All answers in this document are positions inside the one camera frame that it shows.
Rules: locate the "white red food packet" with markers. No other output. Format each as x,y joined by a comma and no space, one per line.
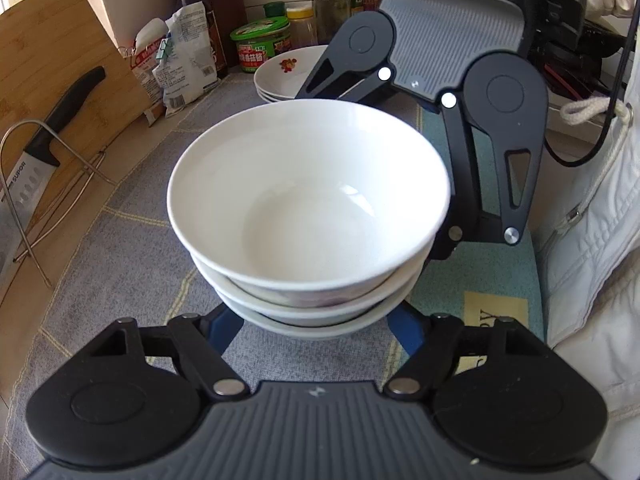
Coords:
145,65

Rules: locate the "bamboo cutting board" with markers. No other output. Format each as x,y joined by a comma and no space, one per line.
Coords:
50,50

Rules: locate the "person's white jacket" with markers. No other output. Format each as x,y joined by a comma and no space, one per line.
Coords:
590,260

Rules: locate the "grey checked cloth mat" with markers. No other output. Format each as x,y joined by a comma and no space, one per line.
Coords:
125,270

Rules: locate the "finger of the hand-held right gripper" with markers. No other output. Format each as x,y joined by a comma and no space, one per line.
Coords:
465,185
365,87

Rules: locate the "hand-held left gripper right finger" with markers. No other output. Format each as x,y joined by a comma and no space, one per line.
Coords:
405,330

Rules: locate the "glass bottle with red cap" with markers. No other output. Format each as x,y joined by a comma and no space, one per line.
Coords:
331,10

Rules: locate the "yellow lid jar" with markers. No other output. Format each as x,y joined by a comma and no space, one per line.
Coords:
301,27

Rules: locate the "green cap small bottle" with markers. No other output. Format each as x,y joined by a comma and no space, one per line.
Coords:
274,10

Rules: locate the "teal towel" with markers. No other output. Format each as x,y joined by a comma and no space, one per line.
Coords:
505,280

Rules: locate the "white printed food packet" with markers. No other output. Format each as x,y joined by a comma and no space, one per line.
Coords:
185,60

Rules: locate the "green lid sauce jar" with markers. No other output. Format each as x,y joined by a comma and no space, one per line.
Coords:
260,50

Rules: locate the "white floral ceramic bowl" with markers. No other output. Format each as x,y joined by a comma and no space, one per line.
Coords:
300,327
410,277

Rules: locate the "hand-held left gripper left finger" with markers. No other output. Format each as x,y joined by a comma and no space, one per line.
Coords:
222,330

